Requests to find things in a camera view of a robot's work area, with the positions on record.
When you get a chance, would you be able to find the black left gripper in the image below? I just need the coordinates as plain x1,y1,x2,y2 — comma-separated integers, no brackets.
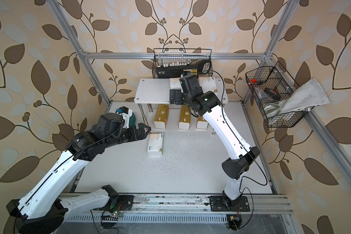
104,123,153,151

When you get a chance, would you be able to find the white tissue pack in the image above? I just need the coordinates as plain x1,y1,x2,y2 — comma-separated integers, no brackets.
199,77,218,94
147,133,163,156
169,78,182,90

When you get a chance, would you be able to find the gold tissue pack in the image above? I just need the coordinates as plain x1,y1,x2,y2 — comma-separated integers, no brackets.
154,104,169,129
197,116,209,130
178,105,191,131

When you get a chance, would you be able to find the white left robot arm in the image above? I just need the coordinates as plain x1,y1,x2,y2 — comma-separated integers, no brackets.
6,113,151,234

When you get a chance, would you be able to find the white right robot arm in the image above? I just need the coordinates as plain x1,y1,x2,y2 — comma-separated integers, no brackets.
170,75,260,209

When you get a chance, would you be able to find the white two-tier shelf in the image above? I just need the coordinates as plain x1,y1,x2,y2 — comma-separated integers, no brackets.
134,78,228,132

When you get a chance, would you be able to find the green plastic container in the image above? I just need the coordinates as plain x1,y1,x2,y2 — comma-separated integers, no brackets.
128,113,136,127

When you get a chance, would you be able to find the black yellow box in basket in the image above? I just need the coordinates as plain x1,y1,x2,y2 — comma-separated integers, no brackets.
152,59,213,79

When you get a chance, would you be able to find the small circuit board left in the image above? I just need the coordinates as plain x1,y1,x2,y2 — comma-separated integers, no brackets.
100,211,120,229

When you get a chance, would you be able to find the black device in right basket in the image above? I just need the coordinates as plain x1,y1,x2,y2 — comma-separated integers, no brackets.
264,87,281,101

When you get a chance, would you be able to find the round black connector right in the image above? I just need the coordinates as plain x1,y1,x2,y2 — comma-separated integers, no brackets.
227,215,242,231

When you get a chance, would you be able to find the white cloth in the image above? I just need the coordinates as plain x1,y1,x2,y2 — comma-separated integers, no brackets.
266,78,330,117

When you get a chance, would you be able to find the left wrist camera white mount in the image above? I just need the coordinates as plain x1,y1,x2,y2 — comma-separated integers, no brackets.
116,106,133,129

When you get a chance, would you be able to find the black wire basket back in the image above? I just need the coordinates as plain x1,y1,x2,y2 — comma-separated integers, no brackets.
152,47,213,79

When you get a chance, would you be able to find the black wire basket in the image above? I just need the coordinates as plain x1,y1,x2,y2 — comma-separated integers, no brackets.
245,62,312,128
152,47,213,79

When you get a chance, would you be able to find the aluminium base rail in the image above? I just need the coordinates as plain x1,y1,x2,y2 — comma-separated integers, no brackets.
50,192,293,215

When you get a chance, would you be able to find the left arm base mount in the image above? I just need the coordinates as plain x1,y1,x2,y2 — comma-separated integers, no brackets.
95,195,134,212

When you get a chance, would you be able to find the black wire basket right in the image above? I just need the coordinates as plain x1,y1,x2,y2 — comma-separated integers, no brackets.
245,62,312,128

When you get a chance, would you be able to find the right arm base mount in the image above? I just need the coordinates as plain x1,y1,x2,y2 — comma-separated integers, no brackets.
209,195,251,212

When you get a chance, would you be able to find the aluminium frame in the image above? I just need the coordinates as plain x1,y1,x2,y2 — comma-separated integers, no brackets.
47,1,351,186

